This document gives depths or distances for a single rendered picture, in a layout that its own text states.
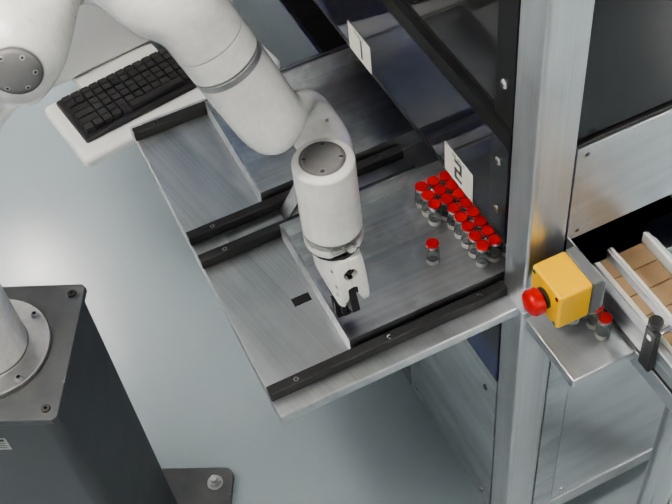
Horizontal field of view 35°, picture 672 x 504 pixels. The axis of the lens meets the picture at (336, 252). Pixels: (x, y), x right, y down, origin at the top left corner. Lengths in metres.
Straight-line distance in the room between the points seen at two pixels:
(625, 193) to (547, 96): 0.30
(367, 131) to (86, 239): 1.33
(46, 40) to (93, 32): 1.07
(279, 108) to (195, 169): 0.65
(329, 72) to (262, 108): 0.78
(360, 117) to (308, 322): 0.45
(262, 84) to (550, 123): 0.36
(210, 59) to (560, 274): 0.59
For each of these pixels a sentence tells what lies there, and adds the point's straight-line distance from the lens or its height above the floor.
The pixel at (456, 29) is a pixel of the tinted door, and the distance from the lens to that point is 1.47.
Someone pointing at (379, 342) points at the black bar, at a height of 0.90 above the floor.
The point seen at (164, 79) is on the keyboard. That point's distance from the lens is 2.15.
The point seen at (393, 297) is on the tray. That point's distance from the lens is 1.65.
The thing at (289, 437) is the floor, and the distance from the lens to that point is 2.55.
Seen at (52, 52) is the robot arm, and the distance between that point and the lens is 1.15.
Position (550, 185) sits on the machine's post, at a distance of 1.43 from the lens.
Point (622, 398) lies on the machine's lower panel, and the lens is 2.10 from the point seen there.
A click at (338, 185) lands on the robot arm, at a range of 1.34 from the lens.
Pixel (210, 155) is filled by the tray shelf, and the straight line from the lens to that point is 1.90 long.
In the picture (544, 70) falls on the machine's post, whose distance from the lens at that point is 1.27.
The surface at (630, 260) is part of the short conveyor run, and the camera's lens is 1.65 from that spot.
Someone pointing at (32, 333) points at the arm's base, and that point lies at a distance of 1.75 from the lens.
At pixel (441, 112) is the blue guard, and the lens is 1.60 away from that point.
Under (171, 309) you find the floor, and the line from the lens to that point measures 2.82.
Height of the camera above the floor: 2.21
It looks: 51 degrees down
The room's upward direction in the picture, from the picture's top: 8 degrees counter-clockwise
